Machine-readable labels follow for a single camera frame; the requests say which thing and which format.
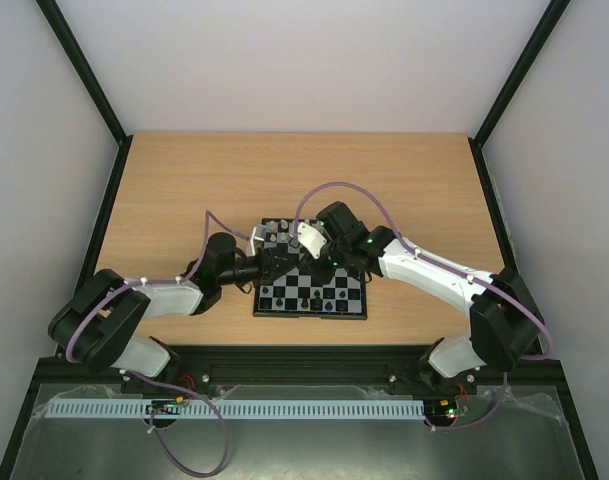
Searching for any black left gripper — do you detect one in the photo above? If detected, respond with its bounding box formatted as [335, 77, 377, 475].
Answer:
[220, 247, 300, 288]

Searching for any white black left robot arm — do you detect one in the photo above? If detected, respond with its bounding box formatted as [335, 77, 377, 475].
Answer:
[48, 232, 298, 378]

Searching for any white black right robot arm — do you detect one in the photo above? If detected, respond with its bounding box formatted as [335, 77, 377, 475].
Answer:
[295, 202, 544, 392]

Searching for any black white chess board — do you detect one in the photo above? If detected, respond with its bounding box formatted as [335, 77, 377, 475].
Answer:
[253, 218, 367, 320]

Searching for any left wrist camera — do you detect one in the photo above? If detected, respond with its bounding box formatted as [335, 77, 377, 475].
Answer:
[246, 224, 266, 256]

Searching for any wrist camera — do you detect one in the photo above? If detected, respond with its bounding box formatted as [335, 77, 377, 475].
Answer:
[295, 222, 328, 260]
[246, 224, 266, 256]

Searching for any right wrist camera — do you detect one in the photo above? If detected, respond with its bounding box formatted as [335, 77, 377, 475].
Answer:
[295, 222, 328, 260]

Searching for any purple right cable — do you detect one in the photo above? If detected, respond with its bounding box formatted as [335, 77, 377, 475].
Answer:
[293, 182, 556, 432]

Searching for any purple cable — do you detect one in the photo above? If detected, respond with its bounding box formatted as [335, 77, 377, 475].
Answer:
[64, 209, 258, 476]
[293, 182, 556, 432]

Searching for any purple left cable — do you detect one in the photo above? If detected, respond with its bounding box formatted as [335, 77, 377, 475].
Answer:
[64, 209, 258, 476]

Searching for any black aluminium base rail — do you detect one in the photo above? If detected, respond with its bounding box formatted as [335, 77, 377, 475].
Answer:
[30, 345, 569, 398]

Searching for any light blue cable duct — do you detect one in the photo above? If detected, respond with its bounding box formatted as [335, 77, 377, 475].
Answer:
[45, 398, 425, 421]

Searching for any black frame post right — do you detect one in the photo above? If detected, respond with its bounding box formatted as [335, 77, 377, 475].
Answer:
[471, 0, 573, 149]

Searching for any black frame post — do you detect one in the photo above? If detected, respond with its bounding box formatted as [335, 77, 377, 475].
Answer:
[471, 0, 573, 149]
[36, 0, 133, 146]

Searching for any black frame post left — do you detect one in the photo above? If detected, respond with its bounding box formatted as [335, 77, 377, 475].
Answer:
[36, 0, 133, 146]

